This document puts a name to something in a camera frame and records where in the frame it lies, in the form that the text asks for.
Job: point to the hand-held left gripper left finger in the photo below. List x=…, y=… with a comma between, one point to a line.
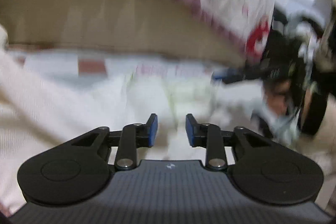
x=153, y=132

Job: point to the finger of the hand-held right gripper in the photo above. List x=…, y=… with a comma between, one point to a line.
x=228, y=75

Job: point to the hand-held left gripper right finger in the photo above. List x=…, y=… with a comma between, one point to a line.
x=189, y=132

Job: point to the white cardigan green trim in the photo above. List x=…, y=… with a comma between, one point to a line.
x=78, y=113

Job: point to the person's right forearm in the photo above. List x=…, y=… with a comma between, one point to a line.
x=326, y=134

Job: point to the person's right hand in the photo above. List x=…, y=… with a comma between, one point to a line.
x=278, y=92

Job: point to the red bear quilted bedspread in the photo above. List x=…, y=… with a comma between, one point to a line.
x=231, y=3

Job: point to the checked rug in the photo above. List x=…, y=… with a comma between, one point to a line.
x=89, y=66

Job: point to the beige bed base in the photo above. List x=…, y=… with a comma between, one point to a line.
x=105, y=19

